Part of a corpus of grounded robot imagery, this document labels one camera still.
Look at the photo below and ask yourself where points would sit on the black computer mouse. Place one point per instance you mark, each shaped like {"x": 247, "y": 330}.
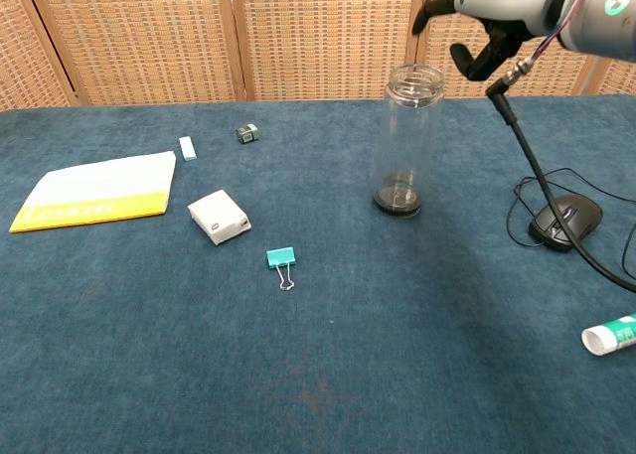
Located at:
{"x": 584, "y": 215}

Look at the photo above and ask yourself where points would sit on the yellow white notebook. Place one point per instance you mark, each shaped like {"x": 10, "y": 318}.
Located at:
{"x": 99, "y": 191}

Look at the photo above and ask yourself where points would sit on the small white box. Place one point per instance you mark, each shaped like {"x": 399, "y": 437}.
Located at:
{"x": 218, "y": 215}

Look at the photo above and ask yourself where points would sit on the blue table mat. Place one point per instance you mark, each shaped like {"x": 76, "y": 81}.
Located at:
{"x": 318, "y": 349}

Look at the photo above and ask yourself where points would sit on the white green glue stick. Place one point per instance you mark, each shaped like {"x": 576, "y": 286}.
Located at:
{"x": 608, "y": 336}

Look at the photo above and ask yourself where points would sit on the woven bamboo folding screen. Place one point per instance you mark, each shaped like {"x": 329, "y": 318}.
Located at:
{"x": 149, "y": 37}

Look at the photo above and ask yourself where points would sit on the white eraser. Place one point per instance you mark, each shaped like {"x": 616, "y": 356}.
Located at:
{"x": 187, "y": 148}

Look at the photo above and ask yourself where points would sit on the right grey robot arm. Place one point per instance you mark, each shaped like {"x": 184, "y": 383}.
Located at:
{"x": 606, "y": 17}

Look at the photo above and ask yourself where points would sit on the teal binder clip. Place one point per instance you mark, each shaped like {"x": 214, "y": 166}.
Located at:
{"x": 281, "y": 257}

